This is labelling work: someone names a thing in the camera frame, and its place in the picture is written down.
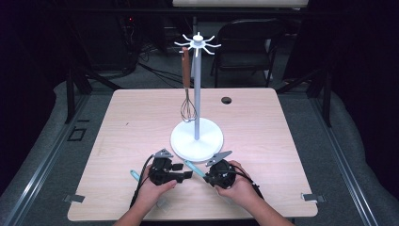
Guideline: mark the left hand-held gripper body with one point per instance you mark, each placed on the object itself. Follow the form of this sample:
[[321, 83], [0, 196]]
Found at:
[[161, 174]]

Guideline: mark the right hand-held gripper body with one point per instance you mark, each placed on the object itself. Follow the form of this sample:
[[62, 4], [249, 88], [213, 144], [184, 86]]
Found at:
[[224, 175]]

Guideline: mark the white utensil rack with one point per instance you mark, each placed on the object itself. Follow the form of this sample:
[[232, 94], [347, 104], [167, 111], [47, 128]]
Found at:
[[196, 144]]

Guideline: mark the person's left hand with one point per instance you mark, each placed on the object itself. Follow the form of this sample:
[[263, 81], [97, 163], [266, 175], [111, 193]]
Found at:
[[152, 194]]

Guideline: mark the person's right hand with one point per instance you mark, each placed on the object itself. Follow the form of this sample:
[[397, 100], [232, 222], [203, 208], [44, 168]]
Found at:
[[241, 191]]

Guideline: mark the black folding chair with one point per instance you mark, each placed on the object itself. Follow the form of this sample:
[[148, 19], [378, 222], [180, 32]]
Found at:
[[244, 34]]

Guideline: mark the dark equipment with red light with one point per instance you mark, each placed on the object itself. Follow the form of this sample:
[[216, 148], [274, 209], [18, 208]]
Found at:
[[129, 31]]

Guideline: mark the grey metal table bracket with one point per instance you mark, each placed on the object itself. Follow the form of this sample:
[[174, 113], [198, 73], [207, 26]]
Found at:
[[74, 198], [313, 198]]

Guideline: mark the metal floor rail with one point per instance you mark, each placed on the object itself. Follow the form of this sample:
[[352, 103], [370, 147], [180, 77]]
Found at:
[[47, 160], [342, 160]]

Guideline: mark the black metal frame stand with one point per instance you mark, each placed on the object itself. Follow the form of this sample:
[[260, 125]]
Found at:
[[70, 94], [327, 100]]

